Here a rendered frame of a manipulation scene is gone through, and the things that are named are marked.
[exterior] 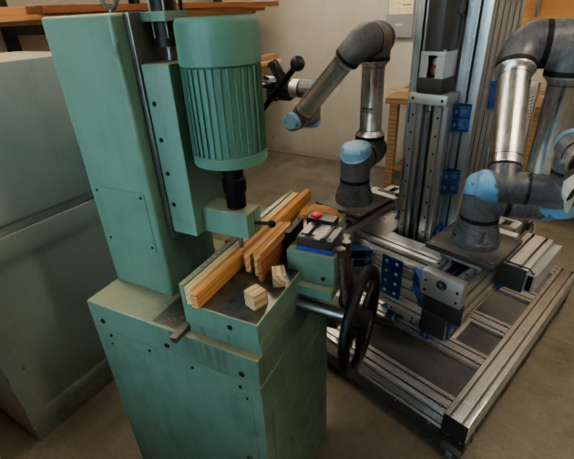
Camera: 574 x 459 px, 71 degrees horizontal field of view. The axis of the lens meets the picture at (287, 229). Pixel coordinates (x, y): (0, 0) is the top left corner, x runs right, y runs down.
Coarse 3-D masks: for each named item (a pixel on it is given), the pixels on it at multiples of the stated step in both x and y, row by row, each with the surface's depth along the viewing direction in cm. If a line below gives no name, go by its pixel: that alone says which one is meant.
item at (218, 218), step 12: (216, 204) 106; (252, 204) 104; (204, 216) 105; (216, 216) 103; (228, 216) 102; (240, 216) 100; (252, 216) 102; (216, 228) 105; (228, 228) 103; (240, 228) 102; (252, 228) 103
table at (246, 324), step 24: (240, 288) 101; (264, 288) 101; (288, 288) 101; (312, 288) 105; (336, 288) 106; (192, 312) 97; (216, 312) 93; (240, 312) 93; (264, 312) 92; (240, 336) 93; (264, 336) 93
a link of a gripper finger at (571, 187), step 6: (570, 180) 68; (564, 186) 68; (570, 186) 66; (564, 192) 66; (570, 192) 65; (564, 198) 66; (570, 198) 66; (564, 204) 69; (570, 204) 70; (564, 210) 70
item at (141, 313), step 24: (216, 240) 143; (120, 288) 120; (144, 288) 120; (96, 312) 117; (120, 312) 111; (144, 312) 110; (168, 312) 109; (144, 336) 110; (168, 336) 105; (192, 336) 101; (288, 336) 107; (192, 360) 105; (216, 360) 100; (240, 360) 95; (264, 360) 96
